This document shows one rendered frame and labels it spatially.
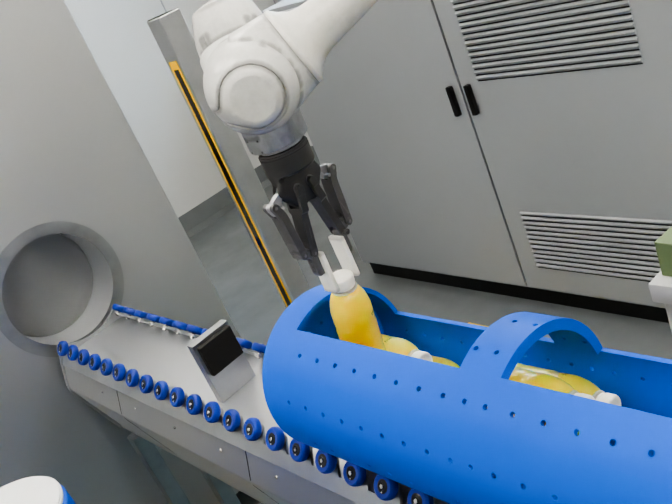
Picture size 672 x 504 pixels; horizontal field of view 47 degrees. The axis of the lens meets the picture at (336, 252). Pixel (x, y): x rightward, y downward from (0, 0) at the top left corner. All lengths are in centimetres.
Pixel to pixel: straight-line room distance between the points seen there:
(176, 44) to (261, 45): 96
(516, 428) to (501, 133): 213
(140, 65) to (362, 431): 497
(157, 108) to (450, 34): 337
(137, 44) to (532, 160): 363
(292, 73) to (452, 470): 52
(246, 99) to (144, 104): 505
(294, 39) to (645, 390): 66
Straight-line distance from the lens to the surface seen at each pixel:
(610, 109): 269
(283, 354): 126
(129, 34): 591
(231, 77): 86
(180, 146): 601
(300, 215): 113
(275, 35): 90
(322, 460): 140
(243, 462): 166
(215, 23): 104
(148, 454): 252
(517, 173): 304
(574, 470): 91
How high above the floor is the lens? 179
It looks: 23 degrees down
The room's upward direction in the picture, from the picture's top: 24 degrees counter-clockwise
